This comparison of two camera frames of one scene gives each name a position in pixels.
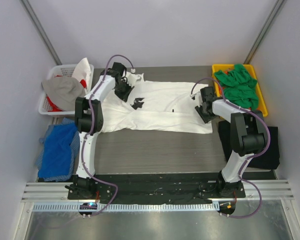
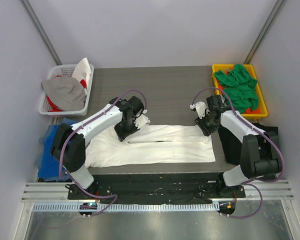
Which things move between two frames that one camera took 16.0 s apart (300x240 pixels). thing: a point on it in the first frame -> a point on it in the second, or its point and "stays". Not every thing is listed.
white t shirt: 155,106 -> 153,144
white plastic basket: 64,70 stays
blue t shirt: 57,157 stays
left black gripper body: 123,90 -> 126,131
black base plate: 155,188 stays
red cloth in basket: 51,106 stays
